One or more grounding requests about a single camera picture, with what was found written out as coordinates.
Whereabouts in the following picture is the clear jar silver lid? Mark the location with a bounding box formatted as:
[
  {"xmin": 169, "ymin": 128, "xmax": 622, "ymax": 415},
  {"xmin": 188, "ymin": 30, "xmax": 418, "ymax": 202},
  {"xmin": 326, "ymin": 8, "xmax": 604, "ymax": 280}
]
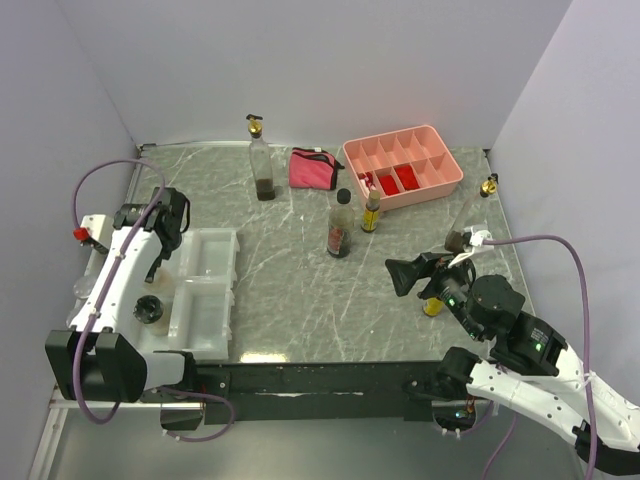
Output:
[{"xmin": 73, "ymin": 275, "xmax": 97, "ymax": 300}]

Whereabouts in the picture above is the tall glass oil bottle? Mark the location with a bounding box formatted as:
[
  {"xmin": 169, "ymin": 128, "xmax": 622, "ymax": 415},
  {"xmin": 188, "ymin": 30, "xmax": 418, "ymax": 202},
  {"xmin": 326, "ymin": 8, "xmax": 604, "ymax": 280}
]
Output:
[{"xmin": 246, "ymin": 114, "xmax": 276, "ymax": 201}]

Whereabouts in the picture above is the red cloth right compartment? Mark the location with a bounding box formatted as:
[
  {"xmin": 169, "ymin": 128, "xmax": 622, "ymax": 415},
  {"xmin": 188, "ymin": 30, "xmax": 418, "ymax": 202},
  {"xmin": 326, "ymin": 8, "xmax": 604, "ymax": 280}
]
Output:
[{"xmin": 395, "ymin": 164, "xmax": 420, "ymax": 191}]

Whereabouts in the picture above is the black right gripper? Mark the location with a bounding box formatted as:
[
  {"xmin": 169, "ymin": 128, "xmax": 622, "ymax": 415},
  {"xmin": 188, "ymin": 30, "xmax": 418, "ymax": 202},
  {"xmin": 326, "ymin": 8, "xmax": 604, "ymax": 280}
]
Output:
[{"xmin": 382, "ymin": 247, "xmax": 484, "ymax": 339}]

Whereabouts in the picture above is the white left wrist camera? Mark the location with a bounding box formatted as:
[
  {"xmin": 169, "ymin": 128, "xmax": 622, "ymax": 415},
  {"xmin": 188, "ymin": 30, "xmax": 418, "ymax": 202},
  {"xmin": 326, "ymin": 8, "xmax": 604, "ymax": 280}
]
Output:
[{"xmin": 73, "ymin": 214, "xmax": 113, "ymax": 255}]

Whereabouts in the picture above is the glass oil bottle gold spout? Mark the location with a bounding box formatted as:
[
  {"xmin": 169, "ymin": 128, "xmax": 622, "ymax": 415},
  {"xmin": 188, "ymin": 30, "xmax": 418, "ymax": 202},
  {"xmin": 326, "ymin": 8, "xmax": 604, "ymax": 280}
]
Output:
[{"xmin": 444, "ymin": 173, "xmax": 499, "ymax": 254}]

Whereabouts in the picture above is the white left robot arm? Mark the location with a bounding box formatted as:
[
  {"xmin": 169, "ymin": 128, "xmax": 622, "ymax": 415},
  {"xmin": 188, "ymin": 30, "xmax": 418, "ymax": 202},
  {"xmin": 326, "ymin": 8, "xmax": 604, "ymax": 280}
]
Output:
[{"xmin": 45, "ymin": 187, "xmax": 200, "ymax": 403}]

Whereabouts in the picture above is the pink plastic divided box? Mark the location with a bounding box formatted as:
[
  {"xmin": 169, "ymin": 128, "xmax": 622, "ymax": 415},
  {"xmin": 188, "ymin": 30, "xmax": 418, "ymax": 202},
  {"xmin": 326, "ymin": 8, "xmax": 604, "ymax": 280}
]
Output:
[{"xmin": 343, "ymin": 125, "xmax": 464, "ymax": 212}]

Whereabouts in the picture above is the red cloth middle compartment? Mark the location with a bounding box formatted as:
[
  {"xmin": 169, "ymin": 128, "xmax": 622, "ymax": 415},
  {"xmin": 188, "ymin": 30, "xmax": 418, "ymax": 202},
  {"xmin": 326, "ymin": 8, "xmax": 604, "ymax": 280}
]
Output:
[{"xmin": 378, "ymin": 175, "xmax": 400, "ymax": 196}]

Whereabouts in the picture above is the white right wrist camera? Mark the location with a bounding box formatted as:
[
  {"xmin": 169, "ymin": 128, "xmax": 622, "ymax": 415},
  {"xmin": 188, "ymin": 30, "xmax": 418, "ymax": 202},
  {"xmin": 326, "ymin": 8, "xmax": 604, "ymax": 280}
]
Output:
[{"xmin": 448, "ymin": 225, "xmax": 494, "ymax": 269}]

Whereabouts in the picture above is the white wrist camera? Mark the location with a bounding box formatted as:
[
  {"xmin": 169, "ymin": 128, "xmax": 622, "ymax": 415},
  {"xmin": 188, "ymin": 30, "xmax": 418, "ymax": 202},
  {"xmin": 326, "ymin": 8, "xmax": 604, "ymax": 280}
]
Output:
[
  {"xmin": 448, "ymin": 225, "xmax": 494, "ymax": 269},
  {"xmin": 73, "ymin": 214, "xmax": 113, "ymax": 255}
]

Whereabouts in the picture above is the yellow label sauce bottle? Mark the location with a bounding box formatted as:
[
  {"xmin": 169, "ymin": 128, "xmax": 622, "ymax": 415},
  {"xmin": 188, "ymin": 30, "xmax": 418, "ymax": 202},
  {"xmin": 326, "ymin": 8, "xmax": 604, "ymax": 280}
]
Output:
[{"xmin": 361, "ymin": 190, "xmax": 381, "ymax": 233}]

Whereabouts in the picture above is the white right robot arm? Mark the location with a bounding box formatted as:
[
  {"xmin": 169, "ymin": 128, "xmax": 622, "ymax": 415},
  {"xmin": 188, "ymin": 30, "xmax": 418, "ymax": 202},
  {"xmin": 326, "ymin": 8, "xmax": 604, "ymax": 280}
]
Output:
[{"xmin": 385, "ymin": 252, "xmax": 639, "ymax": 476}]

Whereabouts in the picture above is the dark soy sauce bottle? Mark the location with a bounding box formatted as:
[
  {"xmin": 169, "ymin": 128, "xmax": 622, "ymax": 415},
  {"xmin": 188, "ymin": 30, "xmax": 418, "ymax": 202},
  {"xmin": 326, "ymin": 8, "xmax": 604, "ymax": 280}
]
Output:
[{"xmin": 327, "ymin": 188, "xmax": 355, "ymax": 258}]

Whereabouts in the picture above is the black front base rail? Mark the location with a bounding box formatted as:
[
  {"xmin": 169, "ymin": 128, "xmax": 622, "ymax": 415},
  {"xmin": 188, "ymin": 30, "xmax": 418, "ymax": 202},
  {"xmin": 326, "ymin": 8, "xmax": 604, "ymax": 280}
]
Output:
[{"xmin": 195, "ymin": 361, "xmax": 470, "ymax": 422}]

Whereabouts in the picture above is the small yellow label bottle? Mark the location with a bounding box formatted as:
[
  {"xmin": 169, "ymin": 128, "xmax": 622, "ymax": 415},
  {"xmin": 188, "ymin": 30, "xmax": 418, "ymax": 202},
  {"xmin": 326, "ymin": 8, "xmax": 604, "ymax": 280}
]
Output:
[{"xmin": 423, "ymin": 297, "xmax": 444, "ymax": 318}]

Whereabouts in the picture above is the shaker jar chrome black lid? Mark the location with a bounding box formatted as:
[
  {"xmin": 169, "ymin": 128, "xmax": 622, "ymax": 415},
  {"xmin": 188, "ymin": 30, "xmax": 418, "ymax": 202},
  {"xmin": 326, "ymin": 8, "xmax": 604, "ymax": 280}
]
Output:
[{"xmin": 133, "ymin": 295, "xmax": 170, "ymax": 336}]

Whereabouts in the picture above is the round shaker black spout lid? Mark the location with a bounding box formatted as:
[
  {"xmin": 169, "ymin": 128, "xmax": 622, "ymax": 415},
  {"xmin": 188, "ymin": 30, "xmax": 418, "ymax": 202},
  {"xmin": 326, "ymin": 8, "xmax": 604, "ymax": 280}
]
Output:
[{"xmin": 144, "ymin": 267, "xmax": 175, "ymax": 295}]

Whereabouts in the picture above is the pink cloth black trim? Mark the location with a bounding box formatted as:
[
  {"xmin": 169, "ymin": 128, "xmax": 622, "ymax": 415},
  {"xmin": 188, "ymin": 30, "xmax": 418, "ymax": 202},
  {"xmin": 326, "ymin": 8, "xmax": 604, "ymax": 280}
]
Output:
[{"xmin": 288, "ymin": 147, "xmax": 344, "ymax": 191}]

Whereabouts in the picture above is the red white striped cloth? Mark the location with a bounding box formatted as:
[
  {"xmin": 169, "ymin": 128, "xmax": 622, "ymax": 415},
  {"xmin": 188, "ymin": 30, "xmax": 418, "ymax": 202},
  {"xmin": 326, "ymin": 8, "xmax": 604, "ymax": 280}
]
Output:
[{"xmin": 357, "ymin": 172, "xmax": 377, "ymax": 198}]

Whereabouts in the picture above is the red cloth compartment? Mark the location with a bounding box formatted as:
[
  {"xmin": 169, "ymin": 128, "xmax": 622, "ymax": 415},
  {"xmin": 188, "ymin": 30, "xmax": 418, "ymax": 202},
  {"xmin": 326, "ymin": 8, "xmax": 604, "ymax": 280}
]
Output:
[
  {"xmin": 395, "ymin": 164, "xmax": 420, "ymax": 191},
  {"xmin": 378, "ymin": 175, "xmax": 400, "ymax": 196}
]

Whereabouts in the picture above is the white plastic divided tray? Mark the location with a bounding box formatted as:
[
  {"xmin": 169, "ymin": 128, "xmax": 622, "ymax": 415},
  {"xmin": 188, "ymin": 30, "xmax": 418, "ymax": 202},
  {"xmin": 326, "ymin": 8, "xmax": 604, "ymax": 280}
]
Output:
[{"xmin": 69, "ymin": 227, "xmax": 240, "ymax": 360}]

